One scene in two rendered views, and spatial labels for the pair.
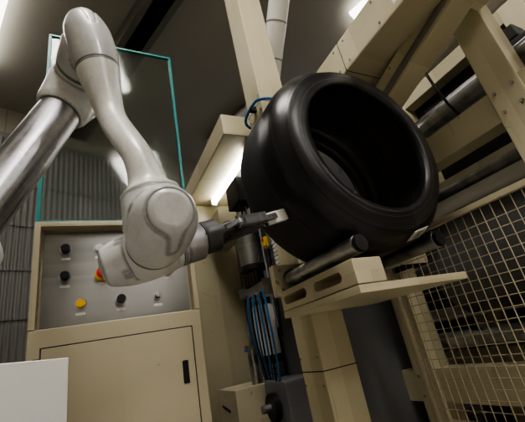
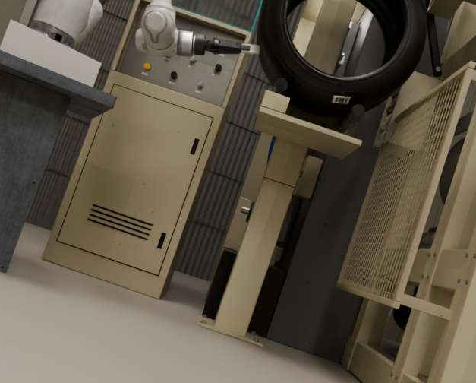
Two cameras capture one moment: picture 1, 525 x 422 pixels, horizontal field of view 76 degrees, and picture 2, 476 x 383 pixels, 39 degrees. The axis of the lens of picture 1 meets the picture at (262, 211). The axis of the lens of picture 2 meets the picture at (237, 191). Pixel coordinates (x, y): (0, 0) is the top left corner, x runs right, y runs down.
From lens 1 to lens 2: 184 cm
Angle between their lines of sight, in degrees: 33
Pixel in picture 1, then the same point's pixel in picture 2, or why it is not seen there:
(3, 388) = (81, 61)
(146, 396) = (162, 147)
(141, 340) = (174, 109)
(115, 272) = (139, 43)
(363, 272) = (269, 101)
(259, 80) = not seen: outside the picture
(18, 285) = not seen: hidden behind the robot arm
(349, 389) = (276, 199)
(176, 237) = (154, 34)
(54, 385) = (94, 69)
